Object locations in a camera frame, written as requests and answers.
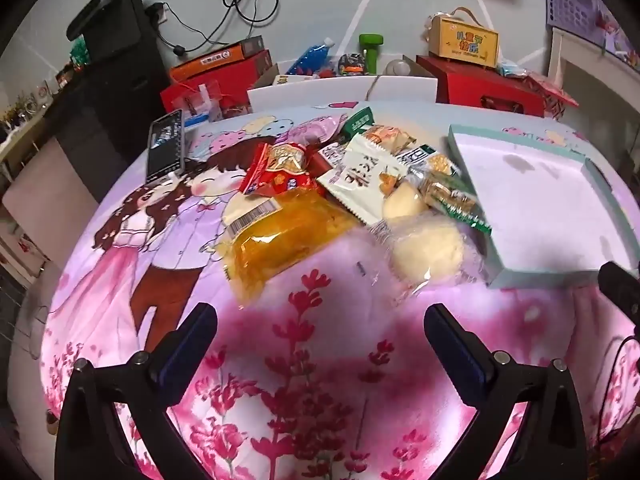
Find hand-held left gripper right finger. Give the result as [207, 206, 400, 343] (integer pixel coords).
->
[424, 304, 586, 480]

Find white table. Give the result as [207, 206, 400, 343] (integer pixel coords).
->
[546, 26, 640, 126]

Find yellow gift box with handle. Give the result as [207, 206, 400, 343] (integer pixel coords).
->
[426, 7, 500, 70]

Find cream-orange snack packet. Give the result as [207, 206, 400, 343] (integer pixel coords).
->
[362, 124, 418, 157]

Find black power cables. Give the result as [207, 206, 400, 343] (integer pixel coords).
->
[145, 0, 281, 57]

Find red patterned box lid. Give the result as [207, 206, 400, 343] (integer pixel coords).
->
[520, 71, 581, 122]

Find green snack packet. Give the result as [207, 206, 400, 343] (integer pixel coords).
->
[342, 106, 377, 141]

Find red gift box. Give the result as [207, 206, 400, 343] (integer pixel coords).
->
[416, 55, 547, 119]

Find clear bun packet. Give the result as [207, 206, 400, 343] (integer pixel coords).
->
[382, 181, 432, 221]
[369, 210, 490, 307]

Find green dumbbell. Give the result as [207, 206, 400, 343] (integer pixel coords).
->
[358, 33, 384, 74]

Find white cardboard box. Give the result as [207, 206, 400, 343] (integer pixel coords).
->
[247, 74, 439, 114]

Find pink snack packet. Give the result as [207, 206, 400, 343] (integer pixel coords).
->
[286, 115, 347, 150]

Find grey webcam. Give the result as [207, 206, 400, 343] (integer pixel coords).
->
[66, 0, 114, 40]

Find dark red snack packet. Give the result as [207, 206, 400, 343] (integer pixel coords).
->
[310, 141, 352, 177]

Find colourful toy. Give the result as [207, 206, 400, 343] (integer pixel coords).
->
[337, 52, 367, 77]

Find orange flat box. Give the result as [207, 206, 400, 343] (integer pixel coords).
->
[169, 36, 265, 82]

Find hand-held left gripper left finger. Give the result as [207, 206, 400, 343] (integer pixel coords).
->
[55, 302, 218, 480]

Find white-green corn snack packet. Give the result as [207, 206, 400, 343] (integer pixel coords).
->
[399, 144, 462, 177]

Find black upright box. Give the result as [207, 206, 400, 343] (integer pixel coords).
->
[67, 0, 151, 61]

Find clear acrylic box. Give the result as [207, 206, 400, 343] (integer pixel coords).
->
[175, 81, 222, 122]

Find yellow snack packet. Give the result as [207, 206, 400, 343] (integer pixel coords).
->
[220, 191, 362, 311]

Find green-edged cracker packet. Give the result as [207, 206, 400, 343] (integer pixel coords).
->
[417, 169, 493, 235]

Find blue plastic bottle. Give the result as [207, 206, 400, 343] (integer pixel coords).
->
[286, 36, 337, 77]

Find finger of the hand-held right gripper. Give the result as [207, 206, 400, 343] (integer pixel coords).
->
[599, 261, 640, 320]

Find teal shallow box tray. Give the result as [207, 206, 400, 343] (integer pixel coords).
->
[446, 124, 630, 290]

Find smartphone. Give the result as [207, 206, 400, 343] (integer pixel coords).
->
[145, 108, 187, 183]

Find dark cabinet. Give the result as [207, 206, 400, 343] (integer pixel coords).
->
[42, 52, 172, 166]

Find red flat box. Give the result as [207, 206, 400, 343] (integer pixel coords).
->
[160, 50, 274, 113]

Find white snack packet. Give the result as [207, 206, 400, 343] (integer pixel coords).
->
[316, 134, 408, 226]

